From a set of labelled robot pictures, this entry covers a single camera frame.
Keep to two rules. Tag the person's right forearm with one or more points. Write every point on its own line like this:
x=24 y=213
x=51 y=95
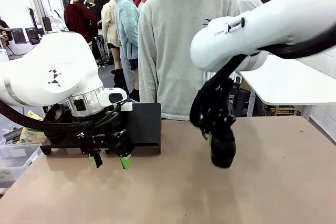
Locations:
x=145 y=82

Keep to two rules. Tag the person in grey sweatshirt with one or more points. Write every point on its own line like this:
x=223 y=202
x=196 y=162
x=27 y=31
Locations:
x=168 y=37

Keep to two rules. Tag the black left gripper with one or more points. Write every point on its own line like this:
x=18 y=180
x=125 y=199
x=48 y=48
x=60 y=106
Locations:
x=99 y=129

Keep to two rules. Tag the yellow green snack bag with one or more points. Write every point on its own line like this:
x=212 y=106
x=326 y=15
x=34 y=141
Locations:
x=31 y=136

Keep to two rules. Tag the seated person in black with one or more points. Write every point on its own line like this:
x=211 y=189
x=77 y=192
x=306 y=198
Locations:
x=4 y=28

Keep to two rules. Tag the mannequin in blue fleece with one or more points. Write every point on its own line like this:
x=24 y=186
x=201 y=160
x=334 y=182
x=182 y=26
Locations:
x=126 y=22

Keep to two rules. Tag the silver metal pole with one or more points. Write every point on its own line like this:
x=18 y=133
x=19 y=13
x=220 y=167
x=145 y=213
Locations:
x=38 y=6

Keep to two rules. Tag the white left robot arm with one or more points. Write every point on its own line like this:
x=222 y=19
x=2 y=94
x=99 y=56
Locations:
x=39 y=64

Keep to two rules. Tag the grey metal bracket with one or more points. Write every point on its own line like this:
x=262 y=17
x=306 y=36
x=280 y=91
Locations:
x=13 y=133

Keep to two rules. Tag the black monitor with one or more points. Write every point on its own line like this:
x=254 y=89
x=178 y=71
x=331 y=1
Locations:
x=33 y=35
x=19 y=35

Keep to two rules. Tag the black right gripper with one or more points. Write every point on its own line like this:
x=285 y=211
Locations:
x=220 y=108

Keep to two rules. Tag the black metal shoe stand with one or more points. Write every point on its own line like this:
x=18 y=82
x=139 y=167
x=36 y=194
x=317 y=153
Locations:
x=63 y=148
x=147 y=124

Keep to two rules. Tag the mannequin in beige jacket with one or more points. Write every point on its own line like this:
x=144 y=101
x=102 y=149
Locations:
x=109 y=24

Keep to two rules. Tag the clear plastic storage bin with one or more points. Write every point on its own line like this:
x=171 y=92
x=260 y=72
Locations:
x=13 y=161

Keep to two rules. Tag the mannequin in maroon sweater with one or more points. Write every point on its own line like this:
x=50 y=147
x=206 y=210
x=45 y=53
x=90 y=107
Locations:
x=77 y=19

